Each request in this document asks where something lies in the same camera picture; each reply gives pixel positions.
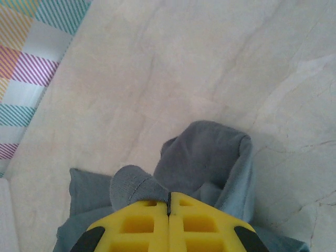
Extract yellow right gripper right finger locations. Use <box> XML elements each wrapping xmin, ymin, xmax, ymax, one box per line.
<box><xmin>169</xmin><ymin>191</ymin><xmax>269</xmax><ymax>252</ymax></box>

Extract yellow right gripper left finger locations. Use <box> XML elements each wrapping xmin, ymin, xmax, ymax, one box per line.
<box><xmin>69</xmin><ymin>199</ymin><xmax>171</xmax><ymax>252</ymax></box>

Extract gray t-shirt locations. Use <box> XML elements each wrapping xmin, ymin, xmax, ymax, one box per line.
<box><xmin>54</xmin><ymin>120</ymin><xmax>312</xmax><ymax>252</ymax></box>

